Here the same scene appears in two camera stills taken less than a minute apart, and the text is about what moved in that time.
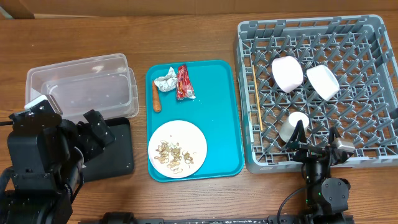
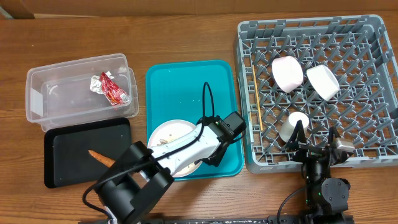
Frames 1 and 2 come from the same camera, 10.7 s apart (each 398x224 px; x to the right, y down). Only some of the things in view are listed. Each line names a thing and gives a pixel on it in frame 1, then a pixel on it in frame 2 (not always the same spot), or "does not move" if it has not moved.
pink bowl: (287, 72) does not move
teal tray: (204, 93) does not move
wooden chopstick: (257, 98) does not move
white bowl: (323, 81) does not move
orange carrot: (156, 98) -> (102, 160)
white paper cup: (288, 127) does not move
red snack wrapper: (185, 87) -> (112, 93)
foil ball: (168, 83) -> (96, 84)
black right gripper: (307, 150) does not move
